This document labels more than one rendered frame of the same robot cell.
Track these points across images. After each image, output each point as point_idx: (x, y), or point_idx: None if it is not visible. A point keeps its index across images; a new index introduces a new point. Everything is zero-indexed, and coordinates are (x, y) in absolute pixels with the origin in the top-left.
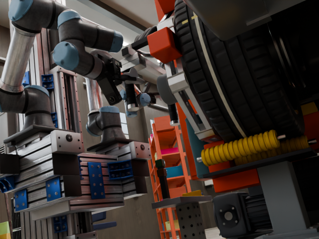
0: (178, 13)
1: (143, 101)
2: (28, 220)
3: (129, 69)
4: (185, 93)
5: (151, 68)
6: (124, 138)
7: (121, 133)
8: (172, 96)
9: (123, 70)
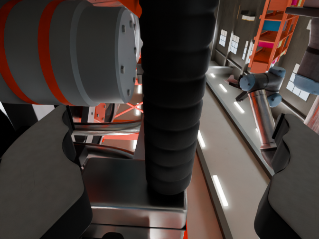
0: None
1: (250, 79)
2: None
3: (136, 197)
4: (27, 10)
5: (143, 130)
6: (317, 16)
7: (316, 32)
8: (81, 18)
9: (166, 211)
